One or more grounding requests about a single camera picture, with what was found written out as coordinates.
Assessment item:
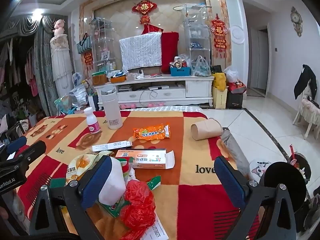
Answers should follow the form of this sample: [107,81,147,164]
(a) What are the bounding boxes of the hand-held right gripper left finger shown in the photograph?
[29,155,113,240]

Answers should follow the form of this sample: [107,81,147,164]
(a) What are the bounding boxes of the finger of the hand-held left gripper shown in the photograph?
[5,135,27,155]
[12,140,47,167]

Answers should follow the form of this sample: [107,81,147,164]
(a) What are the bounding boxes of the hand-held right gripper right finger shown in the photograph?
[214,156,297,240]

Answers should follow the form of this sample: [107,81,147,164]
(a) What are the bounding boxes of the yellow cake wrapper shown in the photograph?
[65,151,115,183]

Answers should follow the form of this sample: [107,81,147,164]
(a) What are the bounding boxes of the green snack wrapper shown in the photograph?
[96,156,137,218]

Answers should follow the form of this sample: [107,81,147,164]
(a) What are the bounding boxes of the long white medicine box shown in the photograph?
[92,141,133,152]

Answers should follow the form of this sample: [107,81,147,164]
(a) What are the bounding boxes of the red plastic bag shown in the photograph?
[119,180,156,240]

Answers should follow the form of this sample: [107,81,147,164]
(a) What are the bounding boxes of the orange white medicine box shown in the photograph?
[115,149,175,170]

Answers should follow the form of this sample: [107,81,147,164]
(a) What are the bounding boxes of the brown paper cup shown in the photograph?
[190,118,223,140]

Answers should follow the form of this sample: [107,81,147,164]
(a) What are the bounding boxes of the green torn wrapper piece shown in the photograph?
[145,176,162,190]

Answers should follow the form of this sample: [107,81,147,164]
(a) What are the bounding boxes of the black waste bin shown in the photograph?
[287,145,312,180]

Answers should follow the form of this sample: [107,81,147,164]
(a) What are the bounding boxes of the white blue packet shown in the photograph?
[144,206,170,240]

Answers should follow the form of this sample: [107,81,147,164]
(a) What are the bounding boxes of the cat print round cushion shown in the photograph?
[249,159,272,180]

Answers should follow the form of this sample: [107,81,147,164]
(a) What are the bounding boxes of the grey printed cloth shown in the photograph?
[220,127,250,175]

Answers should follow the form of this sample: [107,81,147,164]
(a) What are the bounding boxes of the red orange printed blanket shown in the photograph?
[15,110,263,240]

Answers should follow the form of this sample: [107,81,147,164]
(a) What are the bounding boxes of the white pill bottle pink label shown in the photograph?
[84,107,101,134]

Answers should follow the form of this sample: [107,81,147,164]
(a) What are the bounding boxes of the rack of hanging clothes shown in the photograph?
[0,37,38,98]

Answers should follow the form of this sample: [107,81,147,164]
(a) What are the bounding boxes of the silver foil bag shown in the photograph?
[67,85,89,108]

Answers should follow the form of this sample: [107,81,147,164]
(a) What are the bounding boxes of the orange snack wrapper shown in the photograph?
[132,124,172,140]

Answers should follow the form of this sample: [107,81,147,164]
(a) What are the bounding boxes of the white thermos bottle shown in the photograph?
[100,85,123,130]

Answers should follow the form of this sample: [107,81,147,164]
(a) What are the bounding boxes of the grey curtain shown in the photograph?
[32,15,69,115]

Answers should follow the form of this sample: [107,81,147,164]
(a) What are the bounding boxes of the brown paper bag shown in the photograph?
[212,86,228,109]

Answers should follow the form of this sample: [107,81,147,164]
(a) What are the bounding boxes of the air conditioner with lace cover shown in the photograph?
[49,34,74,98]

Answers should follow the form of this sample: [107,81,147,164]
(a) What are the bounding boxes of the red gift bag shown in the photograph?
[226,79,247,93]

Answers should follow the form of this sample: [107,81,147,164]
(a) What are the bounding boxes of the white television cabinet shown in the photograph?
[94,75,215,109]

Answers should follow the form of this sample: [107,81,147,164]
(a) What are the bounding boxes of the yellow bag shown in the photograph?
[212,72,227,92]

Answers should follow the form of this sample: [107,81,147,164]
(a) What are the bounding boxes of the small red hanging decoration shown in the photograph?
[84,51,94,72]

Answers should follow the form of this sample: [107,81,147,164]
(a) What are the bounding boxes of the white chair with lace cover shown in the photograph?
[292,96,320,139]

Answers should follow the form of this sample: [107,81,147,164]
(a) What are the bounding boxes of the white plastic bag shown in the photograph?
[224,66,239,82]

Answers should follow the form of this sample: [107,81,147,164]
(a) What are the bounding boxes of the clear plastic bag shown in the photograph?
[192,56,212,77]

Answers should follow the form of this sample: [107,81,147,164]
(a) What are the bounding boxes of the striped tote bag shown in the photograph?
[76,32,93,55]

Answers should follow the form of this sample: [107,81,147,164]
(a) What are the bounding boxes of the blue plastic basket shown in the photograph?
[170,65,192,77]

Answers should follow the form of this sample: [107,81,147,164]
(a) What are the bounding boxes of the pink plush toy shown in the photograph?
[52,19,66,35]

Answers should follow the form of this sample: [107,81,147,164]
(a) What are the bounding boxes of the black jacket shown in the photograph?
[294,64,318,100]

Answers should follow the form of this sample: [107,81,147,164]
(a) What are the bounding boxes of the television with white cover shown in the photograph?
[119,32,163,70]

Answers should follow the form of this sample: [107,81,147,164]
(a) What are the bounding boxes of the red cloth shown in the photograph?
[160,31,179,74]

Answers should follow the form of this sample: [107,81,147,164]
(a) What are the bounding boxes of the long red hanging decoration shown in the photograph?
[211,14,228,59]

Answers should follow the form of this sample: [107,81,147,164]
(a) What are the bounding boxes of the tall clear acrylic shelf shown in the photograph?
[184,3,212,63]

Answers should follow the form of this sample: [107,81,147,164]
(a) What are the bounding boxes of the ornate wall clock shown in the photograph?
[290,6,303,37]

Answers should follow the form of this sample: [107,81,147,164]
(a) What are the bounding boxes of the red knot wall decoration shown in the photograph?
[132,0,158,25]

